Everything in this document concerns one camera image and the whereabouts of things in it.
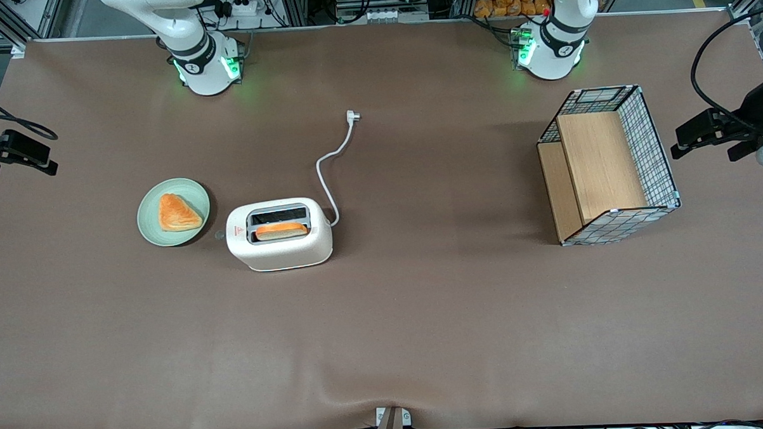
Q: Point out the white socket strip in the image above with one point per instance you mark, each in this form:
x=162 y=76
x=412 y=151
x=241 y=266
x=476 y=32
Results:
x=397 y=15

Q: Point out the white two-slot toaster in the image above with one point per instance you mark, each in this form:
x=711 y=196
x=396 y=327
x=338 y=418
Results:
x=281 y=253

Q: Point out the pale green plate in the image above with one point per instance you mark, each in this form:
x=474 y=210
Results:
x=150 y=222

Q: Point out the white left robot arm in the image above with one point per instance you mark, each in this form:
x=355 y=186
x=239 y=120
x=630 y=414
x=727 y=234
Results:
x=550 y=53

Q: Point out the aluminium frame post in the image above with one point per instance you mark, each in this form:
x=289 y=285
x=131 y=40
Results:
x=297 y=5

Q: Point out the triangular golden pastry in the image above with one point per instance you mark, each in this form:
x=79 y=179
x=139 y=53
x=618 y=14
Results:
x=178 y=214

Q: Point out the wooden step shelf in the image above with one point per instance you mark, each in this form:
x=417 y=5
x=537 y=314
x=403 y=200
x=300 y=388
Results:
x=598 y=162

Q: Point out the white power strip with plugs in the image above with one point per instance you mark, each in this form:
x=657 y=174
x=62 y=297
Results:
x=247 y=8

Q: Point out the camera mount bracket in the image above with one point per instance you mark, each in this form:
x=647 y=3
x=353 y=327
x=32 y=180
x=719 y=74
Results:
x=392 y=427

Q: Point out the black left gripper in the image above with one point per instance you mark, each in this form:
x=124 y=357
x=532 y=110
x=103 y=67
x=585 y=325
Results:
x=748 y=112

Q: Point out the brown table cloth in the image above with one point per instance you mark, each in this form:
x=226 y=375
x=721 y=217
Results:
x=423 y=314

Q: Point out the toast slice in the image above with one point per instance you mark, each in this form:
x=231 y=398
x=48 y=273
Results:
x=280 y=231

